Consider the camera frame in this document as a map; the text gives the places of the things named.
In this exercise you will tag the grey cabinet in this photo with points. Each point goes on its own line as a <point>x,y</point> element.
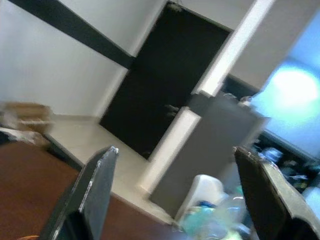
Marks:
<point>212,150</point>

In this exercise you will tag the black door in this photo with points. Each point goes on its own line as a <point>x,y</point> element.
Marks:
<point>162,75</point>

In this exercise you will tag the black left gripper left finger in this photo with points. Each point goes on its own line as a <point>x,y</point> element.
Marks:
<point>85,200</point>

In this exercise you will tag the cardboard box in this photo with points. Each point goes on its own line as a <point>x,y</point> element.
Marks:
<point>27,112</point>

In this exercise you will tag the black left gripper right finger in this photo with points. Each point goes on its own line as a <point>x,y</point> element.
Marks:
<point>275,207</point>

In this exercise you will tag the clear plastic bottle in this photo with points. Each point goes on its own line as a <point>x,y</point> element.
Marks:
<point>232,212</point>

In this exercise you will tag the white plastic jug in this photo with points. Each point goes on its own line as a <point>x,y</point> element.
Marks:
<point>205,187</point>

